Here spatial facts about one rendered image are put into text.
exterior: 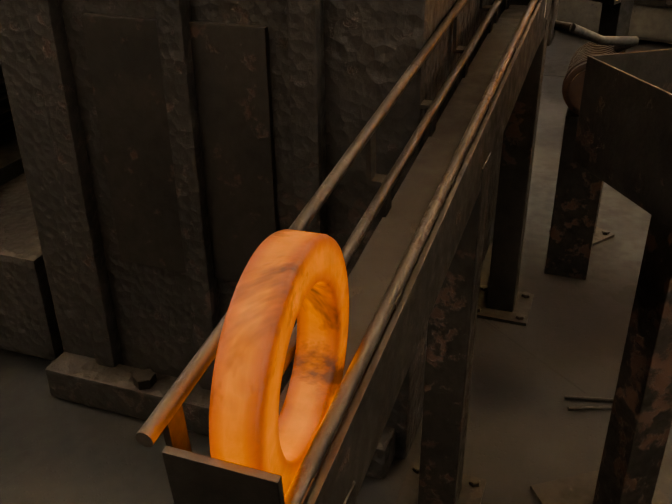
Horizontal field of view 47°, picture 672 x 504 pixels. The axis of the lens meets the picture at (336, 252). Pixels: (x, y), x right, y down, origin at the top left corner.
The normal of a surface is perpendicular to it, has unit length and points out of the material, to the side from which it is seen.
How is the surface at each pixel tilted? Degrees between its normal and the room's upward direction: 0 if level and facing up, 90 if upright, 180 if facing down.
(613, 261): 0
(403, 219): 6
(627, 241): 0
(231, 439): 82
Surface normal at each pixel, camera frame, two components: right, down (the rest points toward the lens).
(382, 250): -0.04, -0.83
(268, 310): -0.18, -0.47
